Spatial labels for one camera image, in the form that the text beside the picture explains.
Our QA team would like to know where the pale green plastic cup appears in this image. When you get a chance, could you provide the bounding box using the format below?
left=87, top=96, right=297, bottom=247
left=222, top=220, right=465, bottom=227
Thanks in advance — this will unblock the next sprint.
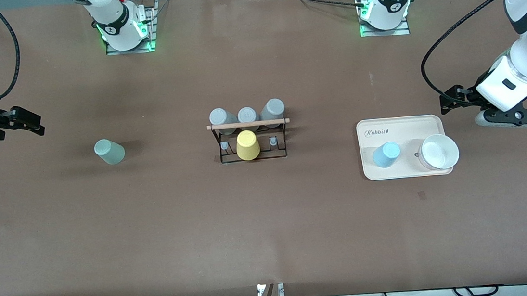
left=93, top=137, right=127, bottom=167

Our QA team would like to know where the light blue plastic cup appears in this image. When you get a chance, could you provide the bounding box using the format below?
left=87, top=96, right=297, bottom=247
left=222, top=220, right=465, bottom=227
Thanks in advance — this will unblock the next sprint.
left=371, top=141, right=402, bottom=169

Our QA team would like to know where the white bowl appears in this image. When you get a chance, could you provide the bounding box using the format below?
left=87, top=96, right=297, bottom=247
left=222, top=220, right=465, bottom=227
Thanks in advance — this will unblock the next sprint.
left=416, top=132, right=461, bottom=173

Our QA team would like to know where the beige rectangular tray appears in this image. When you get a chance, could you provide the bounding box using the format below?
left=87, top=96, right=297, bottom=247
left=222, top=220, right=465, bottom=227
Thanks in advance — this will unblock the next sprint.
left=356, top=111, right=454, bottom=183

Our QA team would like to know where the grey plastic cup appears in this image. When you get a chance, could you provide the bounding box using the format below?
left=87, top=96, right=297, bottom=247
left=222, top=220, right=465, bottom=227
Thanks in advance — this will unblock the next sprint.
left=258, top=97, right=287, bottom=129
left=208, top=106, right=239, bottom=137
left=236, top=105, right=261, bottom=131

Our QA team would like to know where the yellow plastic cup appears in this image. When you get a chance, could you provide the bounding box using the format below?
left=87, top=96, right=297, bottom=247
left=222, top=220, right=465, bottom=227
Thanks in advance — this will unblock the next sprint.
left=235, top=129, right=262, bottom=162

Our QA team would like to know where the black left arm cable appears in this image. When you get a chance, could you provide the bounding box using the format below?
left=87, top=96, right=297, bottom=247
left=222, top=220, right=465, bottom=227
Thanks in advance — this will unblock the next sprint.
left=415, top=0, right=527, bottom=110

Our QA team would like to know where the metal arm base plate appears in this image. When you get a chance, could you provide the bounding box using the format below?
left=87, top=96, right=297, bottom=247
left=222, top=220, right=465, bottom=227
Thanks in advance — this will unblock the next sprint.
left=101, top=0, right=160, bottom=57
left=357, top=0, right=411, bottom=39

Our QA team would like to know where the black cable across table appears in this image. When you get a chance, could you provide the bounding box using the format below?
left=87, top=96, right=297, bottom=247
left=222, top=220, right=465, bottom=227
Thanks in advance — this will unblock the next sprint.
left=249, top=0, right=369, bottom=18

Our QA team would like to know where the black wire cup rack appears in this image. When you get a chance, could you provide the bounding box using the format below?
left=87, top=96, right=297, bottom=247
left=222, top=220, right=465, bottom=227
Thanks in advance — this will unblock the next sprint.
left=206, top=116, right=294, bottom=166

